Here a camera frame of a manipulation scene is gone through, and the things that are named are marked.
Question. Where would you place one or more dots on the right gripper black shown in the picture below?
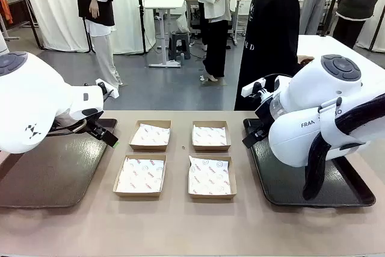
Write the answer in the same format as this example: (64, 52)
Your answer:
(264, 118)

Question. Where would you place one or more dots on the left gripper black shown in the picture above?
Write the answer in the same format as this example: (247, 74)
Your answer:
(97, 130)

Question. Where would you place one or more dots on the brown cardboard food box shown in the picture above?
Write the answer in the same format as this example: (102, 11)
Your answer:
(136, 194)
(149, 148)
(210, 196)
(210, 148)

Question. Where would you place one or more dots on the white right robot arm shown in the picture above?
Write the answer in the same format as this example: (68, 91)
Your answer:
(300, 136)

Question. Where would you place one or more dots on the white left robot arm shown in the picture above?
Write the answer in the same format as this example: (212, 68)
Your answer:
(30, 94)

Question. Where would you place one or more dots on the person in black clothes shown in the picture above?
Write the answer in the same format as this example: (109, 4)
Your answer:
(267, 43)

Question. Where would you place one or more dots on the grey plastic stool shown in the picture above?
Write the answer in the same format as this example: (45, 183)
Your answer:
(179, 40)

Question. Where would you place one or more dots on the white table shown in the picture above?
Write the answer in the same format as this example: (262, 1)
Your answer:
(346, 47)

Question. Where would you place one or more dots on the white plastic bag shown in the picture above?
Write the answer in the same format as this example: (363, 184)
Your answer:
(183, 23)

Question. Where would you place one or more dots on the black light stand pole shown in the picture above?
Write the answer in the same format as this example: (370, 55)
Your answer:
(139, 4)

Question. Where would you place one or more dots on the white curtain backdrop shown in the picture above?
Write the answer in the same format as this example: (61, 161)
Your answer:
(51, 13)

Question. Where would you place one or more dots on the person in grey trousers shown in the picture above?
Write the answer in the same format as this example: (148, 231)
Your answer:
(312, 7)

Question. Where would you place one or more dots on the white standing desk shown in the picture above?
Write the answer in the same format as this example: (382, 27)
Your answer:
(164, 1)

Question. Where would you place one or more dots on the black tripod stand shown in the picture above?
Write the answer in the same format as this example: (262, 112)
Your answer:
(329, 4)

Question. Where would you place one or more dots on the orange hanging garment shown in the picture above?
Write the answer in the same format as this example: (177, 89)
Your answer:
(6, 7)

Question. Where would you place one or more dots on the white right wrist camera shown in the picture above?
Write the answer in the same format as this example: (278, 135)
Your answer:
(249, 88)

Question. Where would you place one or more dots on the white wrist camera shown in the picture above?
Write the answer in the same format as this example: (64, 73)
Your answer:
(100, 84)
(249, 88)

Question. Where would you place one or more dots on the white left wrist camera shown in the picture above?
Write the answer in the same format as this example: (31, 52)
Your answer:
(100, 84)

